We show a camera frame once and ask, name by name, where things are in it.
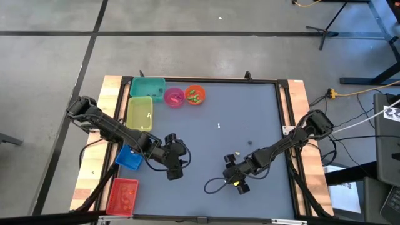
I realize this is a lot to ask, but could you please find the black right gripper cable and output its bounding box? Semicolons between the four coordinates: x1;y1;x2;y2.
204;176;238;195

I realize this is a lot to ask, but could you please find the black metal table frame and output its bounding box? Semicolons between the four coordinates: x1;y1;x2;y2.
93;71;335;223

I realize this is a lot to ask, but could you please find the black cable conduit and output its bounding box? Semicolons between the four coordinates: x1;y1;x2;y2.
73;162;121;213
287;156;334;218

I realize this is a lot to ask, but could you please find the white paper sheet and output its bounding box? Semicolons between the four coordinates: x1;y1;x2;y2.
324;165;362;214

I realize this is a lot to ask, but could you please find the white cable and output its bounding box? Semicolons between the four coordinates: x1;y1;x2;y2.
331;99;400;134

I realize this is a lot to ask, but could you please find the thin yellow cable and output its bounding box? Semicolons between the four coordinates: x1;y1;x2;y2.
292;0;323;8

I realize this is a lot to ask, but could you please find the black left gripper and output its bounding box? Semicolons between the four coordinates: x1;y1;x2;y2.
161;132;189;181

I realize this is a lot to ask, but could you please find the blue plastic basket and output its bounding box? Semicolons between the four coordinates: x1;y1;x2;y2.
114;144;144;171

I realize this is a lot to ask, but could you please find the dark grey cabinet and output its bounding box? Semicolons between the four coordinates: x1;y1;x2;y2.
373;92;400;188

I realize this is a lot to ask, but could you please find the yellow-green plastic basket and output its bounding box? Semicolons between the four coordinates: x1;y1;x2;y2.
126;96;154;132

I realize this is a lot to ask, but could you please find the yellow extension cord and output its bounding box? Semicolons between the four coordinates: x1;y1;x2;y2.
336;79;400;96

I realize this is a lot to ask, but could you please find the dark keyboard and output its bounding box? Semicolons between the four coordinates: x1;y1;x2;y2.
379;184;400;224

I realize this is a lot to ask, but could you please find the grey floor object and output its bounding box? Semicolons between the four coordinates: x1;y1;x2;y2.
0;132;24;147

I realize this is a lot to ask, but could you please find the orange plastic bowl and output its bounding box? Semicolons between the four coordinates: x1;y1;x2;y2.
184;84;207;106

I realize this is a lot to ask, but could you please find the red plastic basket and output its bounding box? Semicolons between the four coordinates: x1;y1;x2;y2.
105;177;139;218

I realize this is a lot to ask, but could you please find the black desk frame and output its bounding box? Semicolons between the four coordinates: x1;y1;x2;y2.
339;0;400;86

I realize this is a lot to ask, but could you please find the teal plastic basket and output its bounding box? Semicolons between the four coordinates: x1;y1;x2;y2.
129;76;166;103

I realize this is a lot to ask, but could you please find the pink plastic bowl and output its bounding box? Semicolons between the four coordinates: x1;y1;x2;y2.
163;86;186;109

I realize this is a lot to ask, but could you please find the black tripod stand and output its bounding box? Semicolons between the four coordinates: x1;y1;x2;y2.
305;0;348;51

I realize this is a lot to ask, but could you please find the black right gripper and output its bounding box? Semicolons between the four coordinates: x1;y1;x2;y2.
222;152;253;196

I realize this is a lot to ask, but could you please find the blue-grey table mat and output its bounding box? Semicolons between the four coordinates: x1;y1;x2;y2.
132;80;296;219

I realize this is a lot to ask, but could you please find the white marker tag paper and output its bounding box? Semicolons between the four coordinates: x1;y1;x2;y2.
383;105;400;123

